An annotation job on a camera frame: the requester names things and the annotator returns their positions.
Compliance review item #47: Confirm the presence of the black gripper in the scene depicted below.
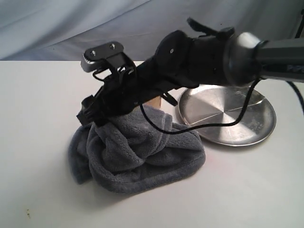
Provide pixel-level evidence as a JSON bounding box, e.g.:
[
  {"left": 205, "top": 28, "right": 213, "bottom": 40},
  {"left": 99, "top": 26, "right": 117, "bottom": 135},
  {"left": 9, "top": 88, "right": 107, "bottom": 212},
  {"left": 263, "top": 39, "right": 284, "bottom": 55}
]
[{"left": 76, "top": 57, "right": 199, "bottom": 125}]

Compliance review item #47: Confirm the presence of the grey fleece towel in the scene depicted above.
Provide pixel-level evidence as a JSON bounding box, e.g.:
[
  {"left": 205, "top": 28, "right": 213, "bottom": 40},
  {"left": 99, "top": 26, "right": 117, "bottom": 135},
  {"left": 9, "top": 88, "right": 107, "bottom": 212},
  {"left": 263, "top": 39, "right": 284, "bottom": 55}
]
[{"left": 68, "top": 106, "right": 206, "bottom": 194}]

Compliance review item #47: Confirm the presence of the light wooden block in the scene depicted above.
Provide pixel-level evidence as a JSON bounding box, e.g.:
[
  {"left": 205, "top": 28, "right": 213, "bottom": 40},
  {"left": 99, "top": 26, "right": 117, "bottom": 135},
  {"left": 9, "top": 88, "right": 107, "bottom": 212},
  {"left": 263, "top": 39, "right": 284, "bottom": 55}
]
[{"left": 146, "top": 96, "right": 162, "bottom": 109}]

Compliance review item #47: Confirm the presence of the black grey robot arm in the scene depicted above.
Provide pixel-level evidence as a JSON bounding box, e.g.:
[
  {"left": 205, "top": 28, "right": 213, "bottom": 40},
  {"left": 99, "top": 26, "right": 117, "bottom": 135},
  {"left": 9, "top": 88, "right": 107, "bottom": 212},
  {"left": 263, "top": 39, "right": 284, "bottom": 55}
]
[{"left": 77, "top": 28, "right": 304, "bottom": 125}]

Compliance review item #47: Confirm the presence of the grey fabric backdrop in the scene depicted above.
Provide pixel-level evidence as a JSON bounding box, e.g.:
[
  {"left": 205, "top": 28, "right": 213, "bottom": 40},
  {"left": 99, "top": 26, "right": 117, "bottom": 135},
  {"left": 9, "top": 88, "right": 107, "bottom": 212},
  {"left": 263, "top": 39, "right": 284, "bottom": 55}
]
[{"left": 0, "top": 0, "right": 304, "bottom": 61}]

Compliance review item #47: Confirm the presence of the round stainless steel plate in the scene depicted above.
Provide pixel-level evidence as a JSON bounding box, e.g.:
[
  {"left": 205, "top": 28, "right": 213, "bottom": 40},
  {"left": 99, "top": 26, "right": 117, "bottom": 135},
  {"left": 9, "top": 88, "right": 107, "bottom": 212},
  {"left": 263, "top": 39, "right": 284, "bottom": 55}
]
[{"left": 177, "top": 85, "right": 276, "bottom": 147}]

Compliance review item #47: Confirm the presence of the black stand pole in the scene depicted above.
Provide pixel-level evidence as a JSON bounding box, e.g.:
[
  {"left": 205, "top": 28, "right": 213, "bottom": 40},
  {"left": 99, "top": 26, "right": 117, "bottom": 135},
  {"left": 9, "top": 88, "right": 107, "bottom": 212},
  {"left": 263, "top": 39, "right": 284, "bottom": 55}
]
[{"left": 294, "top": 19, "right": 304, "bottom": 38}]

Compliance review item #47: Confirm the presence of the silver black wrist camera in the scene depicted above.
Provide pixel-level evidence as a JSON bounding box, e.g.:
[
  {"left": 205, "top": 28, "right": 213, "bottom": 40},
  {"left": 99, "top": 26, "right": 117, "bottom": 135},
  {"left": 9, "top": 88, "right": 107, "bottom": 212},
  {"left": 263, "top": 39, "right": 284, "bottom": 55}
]
[{"left": 81, "top": 41, "right": 124, "bottom": 73}]

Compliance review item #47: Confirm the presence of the black cable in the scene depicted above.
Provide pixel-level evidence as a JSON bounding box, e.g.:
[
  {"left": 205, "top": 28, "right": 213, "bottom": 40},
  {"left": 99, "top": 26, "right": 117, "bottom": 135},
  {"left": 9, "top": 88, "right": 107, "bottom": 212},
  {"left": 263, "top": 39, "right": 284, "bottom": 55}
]
[{"left": 139, "top": 78, "right": 304, "bottom": 135}]

